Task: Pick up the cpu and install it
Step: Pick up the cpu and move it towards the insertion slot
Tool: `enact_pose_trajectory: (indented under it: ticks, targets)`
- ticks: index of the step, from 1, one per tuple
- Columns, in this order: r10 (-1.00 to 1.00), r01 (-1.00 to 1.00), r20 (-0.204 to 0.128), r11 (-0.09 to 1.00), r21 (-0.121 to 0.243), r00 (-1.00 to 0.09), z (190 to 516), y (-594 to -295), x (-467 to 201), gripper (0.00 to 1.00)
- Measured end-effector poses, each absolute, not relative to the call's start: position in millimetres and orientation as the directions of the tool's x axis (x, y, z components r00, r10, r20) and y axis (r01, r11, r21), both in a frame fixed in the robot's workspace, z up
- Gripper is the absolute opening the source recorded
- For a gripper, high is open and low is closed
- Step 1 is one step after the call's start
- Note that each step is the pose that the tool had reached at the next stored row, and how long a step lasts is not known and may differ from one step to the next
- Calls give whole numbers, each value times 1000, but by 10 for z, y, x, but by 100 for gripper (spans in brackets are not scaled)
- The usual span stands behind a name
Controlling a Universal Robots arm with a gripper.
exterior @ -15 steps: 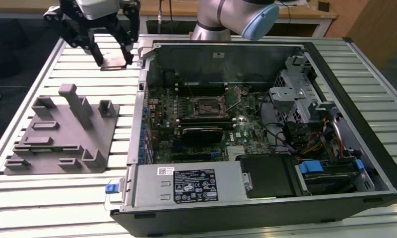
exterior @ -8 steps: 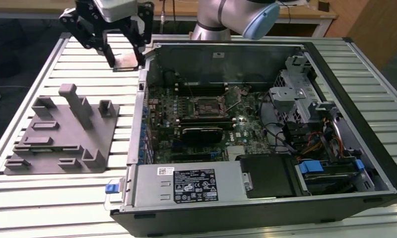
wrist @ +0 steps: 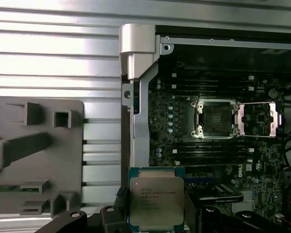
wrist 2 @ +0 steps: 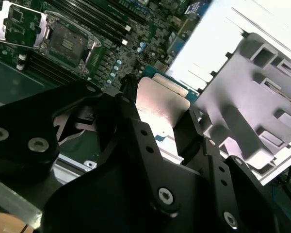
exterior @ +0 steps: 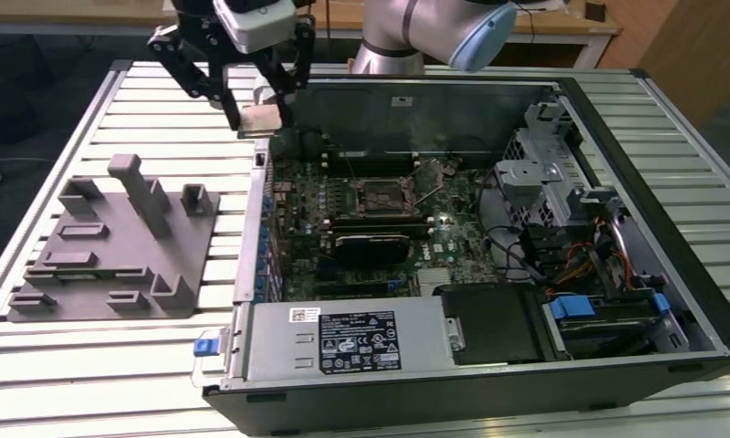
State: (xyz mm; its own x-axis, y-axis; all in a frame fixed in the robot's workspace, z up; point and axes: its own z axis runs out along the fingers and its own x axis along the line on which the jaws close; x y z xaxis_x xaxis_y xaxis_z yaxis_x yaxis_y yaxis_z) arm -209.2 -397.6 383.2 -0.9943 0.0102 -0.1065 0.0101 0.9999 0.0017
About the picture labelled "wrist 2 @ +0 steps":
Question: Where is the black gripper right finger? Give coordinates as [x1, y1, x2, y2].
[173, 108, 291, 233]

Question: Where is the metal socket cover frame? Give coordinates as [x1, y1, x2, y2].
[0, 0, 52, 49]

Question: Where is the silver CPU green board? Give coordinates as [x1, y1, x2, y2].
[135, 65, 200, 128]

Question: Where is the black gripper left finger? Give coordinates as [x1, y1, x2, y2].
[0, 73, 181, 217]

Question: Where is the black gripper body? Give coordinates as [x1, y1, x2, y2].
[41, 159, 220, 233]

